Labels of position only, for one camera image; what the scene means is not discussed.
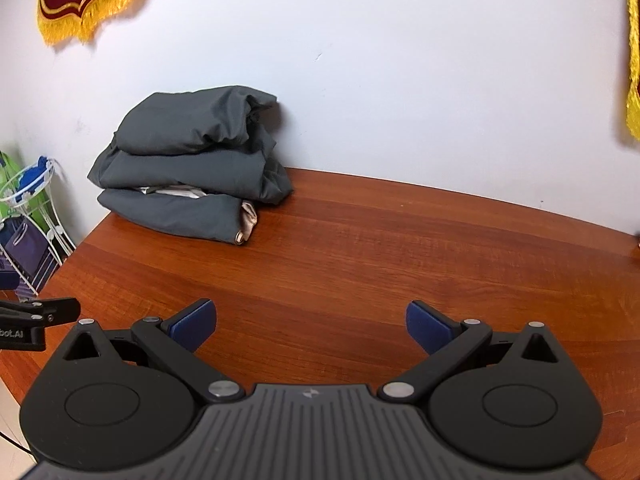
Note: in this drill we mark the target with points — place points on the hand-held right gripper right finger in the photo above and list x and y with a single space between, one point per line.
427 327

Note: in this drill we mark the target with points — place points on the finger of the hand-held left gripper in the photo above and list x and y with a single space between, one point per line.
55 310

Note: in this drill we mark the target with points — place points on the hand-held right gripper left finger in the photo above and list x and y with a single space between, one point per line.
192 325

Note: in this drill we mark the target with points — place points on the purple bag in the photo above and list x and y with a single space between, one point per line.
25 250

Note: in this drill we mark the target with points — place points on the green bag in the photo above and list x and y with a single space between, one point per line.
7 202

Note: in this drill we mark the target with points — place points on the blue white patterned item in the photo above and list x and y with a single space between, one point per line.
31 176

